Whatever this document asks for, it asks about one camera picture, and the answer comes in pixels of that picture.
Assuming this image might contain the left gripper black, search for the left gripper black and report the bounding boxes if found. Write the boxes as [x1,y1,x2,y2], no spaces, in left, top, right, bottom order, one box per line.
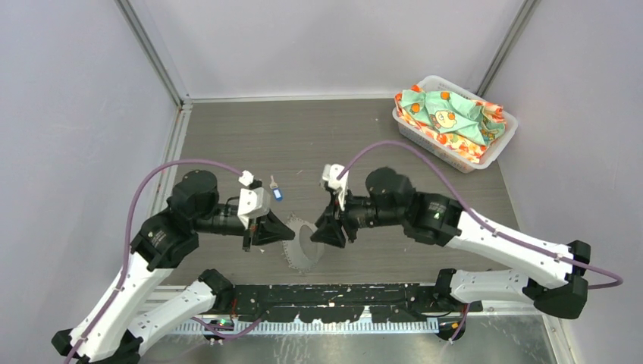
[196,201,296,249]

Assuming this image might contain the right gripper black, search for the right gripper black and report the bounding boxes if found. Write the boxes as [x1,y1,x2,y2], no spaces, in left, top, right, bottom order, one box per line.
[310,184,405,246]

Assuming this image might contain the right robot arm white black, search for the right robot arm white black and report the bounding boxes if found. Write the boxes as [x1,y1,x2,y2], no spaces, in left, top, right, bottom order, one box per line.
[311,164,591,319]

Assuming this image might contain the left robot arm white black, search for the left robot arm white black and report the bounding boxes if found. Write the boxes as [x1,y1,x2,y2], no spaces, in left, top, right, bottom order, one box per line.
[52,170,295,363]

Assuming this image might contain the blue capped key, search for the blue capped key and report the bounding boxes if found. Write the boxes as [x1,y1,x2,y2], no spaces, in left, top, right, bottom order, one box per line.
[269,175,284,202]

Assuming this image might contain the white plastic basket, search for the white plastic basket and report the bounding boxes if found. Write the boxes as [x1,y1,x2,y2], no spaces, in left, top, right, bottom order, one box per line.
[392,75,518,174]

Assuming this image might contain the colourful printed cloth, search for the colourful printed cloth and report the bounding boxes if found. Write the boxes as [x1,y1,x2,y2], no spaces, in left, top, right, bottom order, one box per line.
[394,85,507,164]

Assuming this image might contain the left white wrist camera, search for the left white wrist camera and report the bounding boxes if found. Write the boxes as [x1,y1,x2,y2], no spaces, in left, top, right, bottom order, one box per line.
[237,187,271,229]

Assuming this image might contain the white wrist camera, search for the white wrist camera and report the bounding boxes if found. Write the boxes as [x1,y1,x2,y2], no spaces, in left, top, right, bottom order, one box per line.
[320,164,349,211]
[237,187,271,229]

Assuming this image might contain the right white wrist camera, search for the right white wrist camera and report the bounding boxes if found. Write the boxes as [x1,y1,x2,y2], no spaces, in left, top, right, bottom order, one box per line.
[320,164,349,211]

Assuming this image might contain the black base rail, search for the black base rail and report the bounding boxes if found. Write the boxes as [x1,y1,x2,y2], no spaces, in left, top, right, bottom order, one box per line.
[208,283,465,323]

